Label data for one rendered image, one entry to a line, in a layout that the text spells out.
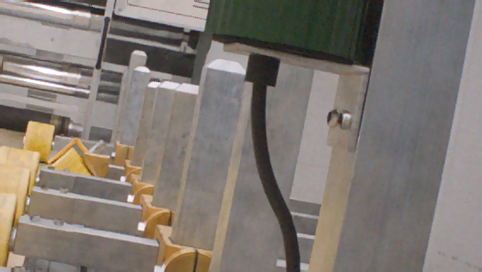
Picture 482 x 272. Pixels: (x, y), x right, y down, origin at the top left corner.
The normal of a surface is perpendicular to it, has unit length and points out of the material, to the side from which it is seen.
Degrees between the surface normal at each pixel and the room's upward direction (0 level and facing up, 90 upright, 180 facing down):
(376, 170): 90
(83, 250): 90
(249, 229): 90
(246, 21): 90
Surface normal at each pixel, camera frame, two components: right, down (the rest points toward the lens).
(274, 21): -0.22, 0.01
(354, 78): -0.97, -0.18
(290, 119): 0.13, 0.07
